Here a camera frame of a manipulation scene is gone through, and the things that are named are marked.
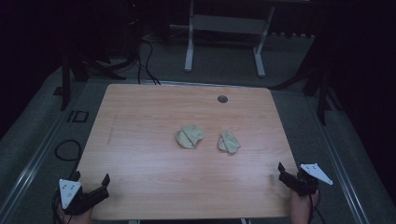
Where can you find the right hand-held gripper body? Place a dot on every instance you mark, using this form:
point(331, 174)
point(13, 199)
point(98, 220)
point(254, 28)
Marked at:
point(306, 180)

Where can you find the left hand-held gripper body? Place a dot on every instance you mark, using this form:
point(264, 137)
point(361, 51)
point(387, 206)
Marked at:
point(69, 193)

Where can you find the pale green sock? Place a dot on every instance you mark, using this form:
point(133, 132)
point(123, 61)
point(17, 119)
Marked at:
point(190, 136)
point(229, 142)

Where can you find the person's left hand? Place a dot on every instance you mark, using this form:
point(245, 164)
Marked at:
point(78, 217)

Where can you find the person's right hand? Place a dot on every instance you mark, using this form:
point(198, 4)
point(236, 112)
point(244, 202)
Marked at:
point(300, 207)

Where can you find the black metal stand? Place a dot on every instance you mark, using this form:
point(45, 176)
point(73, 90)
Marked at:
point(66, 84)
point(322, 93)

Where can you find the round grey table grommet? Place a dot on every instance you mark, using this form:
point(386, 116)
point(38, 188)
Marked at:
point(222, 99)

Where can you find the metal floor rail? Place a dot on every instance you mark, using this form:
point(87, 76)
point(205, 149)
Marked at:
point(339, 168)
point(28, 174)

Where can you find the white metal desk frame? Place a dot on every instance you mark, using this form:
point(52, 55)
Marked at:
point(227, 24)

